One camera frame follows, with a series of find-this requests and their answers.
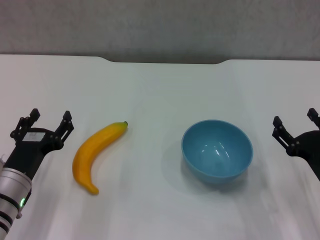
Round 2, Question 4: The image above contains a blue bowl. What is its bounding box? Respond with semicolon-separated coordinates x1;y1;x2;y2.
181;119;254;185

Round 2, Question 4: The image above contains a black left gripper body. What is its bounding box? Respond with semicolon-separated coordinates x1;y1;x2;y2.
3;127;64;181

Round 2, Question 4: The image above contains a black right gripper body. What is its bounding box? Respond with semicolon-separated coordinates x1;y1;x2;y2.
289;129;320;182

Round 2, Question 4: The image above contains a yellow banana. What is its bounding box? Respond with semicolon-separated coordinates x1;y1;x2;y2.
72;120;129;196

